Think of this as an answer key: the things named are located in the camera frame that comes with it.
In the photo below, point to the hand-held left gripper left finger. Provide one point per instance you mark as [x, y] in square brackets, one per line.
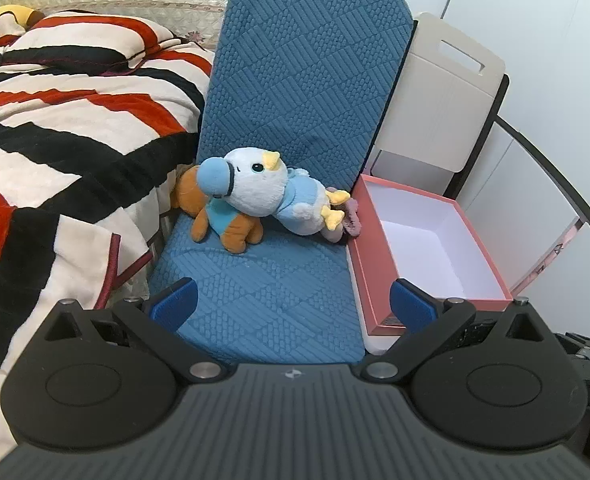
[174, 304]

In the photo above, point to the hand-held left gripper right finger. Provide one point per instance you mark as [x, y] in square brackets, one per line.
[411, 307]

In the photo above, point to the pink cardboard box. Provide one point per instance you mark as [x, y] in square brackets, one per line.
[425, 255]

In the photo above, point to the brown plush toy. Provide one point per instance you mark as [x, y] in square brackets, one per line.
[232, 232]

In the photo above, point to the purple floral scarf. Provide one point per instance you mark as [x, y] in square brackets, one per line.
[349, 217]

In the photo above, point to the white and blue bird plush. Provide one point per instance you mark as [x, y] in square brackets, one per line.
[255, 187]

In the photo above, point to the black hoop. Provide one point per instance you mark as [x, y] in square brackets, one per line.
[560, 175]

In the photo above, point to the striped fleece blanket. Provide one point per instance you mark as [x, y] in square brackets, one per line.
[60, 125]

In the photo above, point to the blue cushioned chair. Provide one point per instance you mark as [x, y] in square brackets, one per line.
[305, 85]

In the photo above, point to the yellow pillow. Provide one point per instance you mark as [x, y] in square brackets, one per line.
[5, 15]

